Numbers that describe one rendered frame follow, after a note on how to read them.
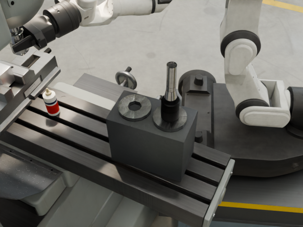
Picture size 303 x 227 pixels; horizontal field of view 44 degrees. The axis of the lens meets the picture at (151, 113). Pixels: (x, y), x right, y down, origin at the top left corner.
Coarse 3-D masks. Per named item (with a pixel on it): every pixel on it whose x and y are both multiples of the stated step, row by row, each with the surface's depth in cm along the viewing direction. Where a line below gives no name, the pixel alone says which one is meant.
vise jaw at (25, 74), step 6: (0, 60) 128; (12, 66) 126; (18, 66) 126; (18, 72) 124; (24, 72) 124; (30, 72) 125; (18, 78) 123; (24, 78) 124; (30, 78) 127; (24, 84) 125
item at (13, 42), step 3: (24, 33) 103; (24, 36) 103; (12, 39) 101; (15, 39) 101; (18, 39) 101; (21, 39) 102; (12, 42) 102; (15, 42) 102; (12, 51) 105; (21, 51) 104; (24, 51) 105; (27, 51) 106; (15, 54) 105; (18, 54) 105; (21, 54) 105
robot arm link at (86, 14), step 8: (56, 0) 112; (64, 0) 110; (72, 0) 111; (80, 0) 108; (88, 0) 108; (96, 0) 110; (64, 8) 107; (72, 8) 108; (80, 8) 110; (88, 8) 110; (72, 16) 108; (80, 16) 111; (88, 16) 113; (72, 24) 109
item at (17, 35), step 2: (22, 28) 102; (20, 30) 102; (22, 30) 102; (10, 32) 101; (16, 32) 101; (18, 32) 101; (20, 32) 101; (22, 32) 101; (12, 34) 101; (14, 34) 101; (16, 34) 101; (18, 34) 101; (20, 34) 101; (22, 34) 102; (12, 36) 100; (14, 36) 100; (16, 36) 101; (18, 36) 101; (20, 36) 101; (12, 38) 101; (14, 38) 101; (16, 38) 101
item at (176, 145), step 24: (120, 96) 105; (144, 96) 103; (120, 120) 99; (144, 120) 99; (192, 120) 99; (120, 144) 105; (144, 144) 101; (168, 144) 97; (192, 144) 108; (144, 168) 110; (168, 168) 105
